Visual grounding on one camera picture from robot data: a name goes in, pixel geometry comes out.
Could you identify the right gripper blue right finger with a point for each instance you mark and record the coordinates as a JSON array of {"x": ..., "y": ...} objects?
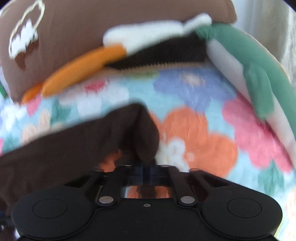
[{"x": 171, "y": 178}]

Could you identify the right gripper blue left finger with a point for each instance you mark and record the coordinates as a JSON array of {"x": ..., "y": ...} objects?
[{"x": 112, "y": 184}]

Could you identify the dark brown sweater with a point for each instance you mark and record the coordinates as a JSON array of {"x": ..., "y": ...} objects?
[{"x": 68, "y": 154}]

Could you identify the floral quilt bedspread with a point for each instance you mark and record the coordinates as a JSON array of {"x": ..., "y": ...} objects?
[{"x": 203, "y": 123}]

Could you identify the green crocodile plush toy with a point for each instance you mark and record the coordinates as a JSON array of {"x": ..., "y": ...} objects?
[{"x": 256, "y": 74}]

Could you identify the black bed brush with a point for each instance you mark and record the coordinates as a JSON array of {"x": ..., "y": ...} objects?
[{"x": 178, "y": 50}]

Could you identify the white goose plush toy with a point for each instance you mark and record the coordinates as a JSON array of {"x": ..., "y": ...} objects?
[{"x": 119, "y": 42}]

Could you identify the large brown pillow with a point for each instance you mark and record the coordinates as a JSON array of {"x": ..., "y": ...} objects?
[{"x": 39, "y": 37}]

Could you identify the beige patterned curtain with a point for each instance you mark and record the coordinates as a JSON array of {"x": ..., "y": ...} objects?
[{"x": 272, "y": 23}]

